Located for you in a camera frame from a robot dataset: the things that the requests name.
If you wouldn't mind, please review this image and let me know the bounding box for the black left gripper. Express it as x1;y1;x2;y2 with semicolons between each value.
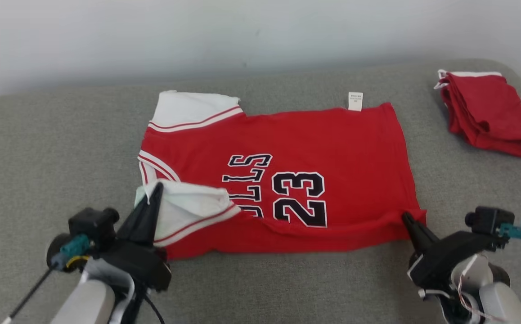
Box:
102;181;173;294

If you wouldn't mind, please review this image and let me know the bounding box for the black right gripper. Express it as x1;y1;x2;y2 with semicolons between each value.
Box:
400;211;496;289

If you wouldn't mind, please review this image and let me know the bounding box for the red Bulls 23 jersey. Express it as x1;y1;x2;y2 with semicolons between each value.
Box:
136;90;428;262

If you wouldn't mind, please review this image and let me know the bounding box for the red basketball jersey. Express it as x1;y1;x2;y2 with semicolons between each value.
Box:
433;69;521;161

